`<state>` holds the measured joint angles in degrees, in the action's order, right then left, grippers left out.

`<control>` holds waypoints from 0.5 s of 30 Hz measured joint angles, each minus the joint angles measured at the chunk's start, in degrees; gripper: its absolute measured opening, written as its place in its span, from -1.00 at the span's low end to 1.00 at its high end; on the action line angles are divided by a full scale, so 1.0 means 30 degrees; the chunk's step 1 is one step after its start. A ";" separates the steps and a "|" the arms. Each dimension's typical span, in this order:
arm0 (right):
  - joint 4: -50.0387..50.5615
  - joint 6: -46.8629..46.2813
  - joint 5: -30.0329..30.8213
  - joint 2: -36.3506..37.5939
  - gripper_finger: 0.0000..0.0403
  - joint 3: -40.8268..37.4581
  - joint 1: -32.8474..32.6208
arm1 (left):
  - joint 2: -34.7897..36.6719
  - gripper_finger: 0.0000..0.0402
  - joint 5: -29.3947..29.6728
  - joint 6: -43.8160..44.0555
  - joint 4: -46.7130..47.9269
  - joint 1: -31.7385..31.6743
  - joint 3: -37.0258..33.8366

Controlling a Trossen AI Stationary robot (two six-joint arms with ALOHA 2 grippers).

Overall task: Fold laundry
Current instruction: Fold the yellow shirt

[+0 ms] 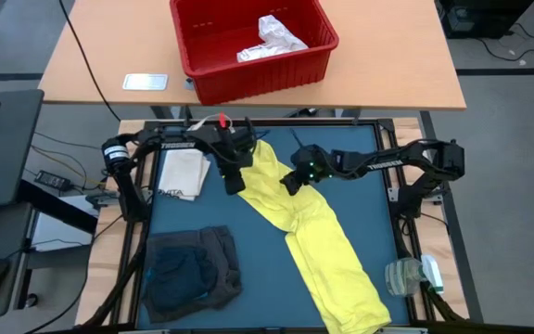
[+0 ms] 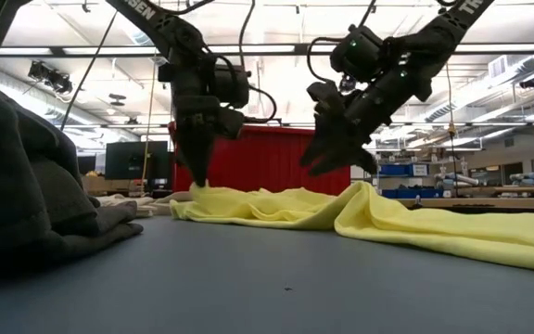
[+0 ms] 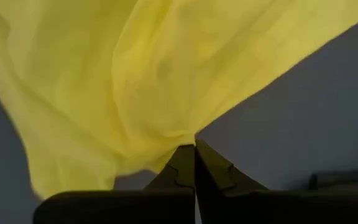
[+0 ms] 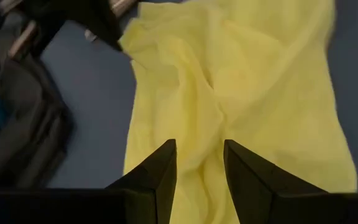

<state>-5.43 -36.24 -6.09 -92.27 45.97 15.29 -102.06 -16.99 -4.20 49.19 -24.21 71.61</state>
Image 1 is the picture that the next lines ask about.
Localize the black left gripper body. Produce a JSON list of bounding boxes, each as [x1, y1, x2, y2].
[[210, 123, 258, 181]]

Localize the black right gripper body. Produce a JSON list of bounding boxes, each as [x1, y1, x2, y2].
[[290, 144, 343, 186]]

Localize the yellow garment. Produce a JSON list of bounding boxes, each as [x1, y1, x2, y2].
[[237, 139, 393, 334]]

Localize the dark grey garment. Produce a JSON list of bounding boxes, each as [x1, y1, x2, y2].
[[142, 225, 244, 325]]

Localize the navy blue garment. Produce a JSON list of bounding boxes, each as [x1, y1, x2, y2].
[[147, 244, 220, 314]]

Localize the white canvas tote bag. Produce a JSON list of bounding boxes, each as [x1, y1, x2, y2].
[[157, 112, 236, 202]]

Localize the red plastic basket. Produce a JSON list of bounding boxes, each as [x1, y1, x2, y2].
[[169, 0, 341, 108]]

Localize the white crumpled garment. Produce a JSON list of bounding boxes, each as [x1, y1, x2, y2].
[[235, 14, 311, 64]]

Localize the clear spray bottle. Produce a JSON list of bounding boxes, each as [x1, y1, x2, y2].
[[383, 253, 446, 299]]

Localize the light wooden desk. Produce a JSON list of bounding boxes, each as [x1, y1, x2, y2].
[[37, 0, 468, 112]]

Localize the black power adapter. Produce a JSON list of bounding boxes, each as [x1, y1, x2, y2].
[[34, 169, 71, 192]]

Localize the white flat panel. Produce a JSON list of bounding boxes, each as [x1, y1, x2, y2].
[[29, 194, 101, 254]]

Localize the black computer tower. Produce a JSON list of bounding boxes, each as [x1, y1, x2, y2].
[[435, 0, 534, 40]]

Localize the dark grey laptop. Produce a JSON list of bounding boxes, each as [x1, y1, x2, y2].
[[0, 80, 46, 209]]

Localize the black aluminium table frame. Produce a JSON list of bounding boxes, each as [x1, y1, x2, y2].
[[74, 117, 484, 334]]

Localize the long black cable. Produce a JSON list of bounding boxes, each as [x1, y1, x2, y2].
[[57, 0, 122, 123]]

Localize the black floor cable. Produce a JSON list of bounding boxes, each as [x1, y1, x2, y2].
[[475, 21, 534, 63]]

